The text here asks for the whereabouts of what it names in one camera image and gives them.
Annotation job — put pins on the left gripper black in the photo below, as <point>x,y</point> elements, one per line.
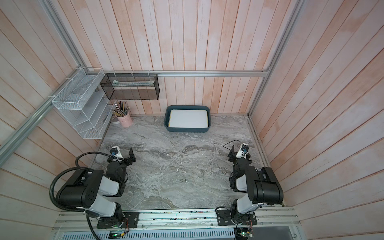
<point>131,155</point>

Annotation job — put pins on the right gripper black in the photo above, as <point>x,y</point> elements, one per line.
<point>232,155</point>

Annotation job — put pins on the yellow whiteboard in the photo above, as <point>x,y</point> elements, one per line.
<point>195,119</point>

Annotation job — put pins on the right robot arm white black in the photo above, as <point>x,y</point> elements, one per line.
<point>260,186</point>

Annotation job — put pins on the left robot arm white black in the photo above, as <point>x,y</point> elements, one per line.
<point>82,189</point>

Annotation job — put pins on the teal plastic storage box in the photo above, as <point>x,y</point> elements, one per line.
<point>186,107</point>

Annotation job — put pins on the pink pencil cup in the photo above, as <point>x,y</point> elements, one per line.
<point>122,112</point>

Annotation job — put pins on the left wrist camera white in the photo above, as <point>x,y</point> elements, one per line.
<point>116,154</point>

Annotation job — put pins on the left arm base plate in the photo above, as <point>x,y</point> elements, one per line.
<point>125,220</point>

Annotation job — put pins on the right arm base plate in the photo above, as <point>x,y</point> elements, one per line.
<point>227,217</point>

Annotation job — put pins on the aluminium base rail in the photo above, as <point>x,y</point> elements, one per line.
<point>267,216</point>

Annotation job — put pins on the white wire mesh shelf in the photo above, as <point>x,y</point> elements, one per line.
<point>84,104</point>

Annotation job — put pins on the black mesh wall basket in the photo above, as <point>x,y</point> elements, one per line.
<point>122,87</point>

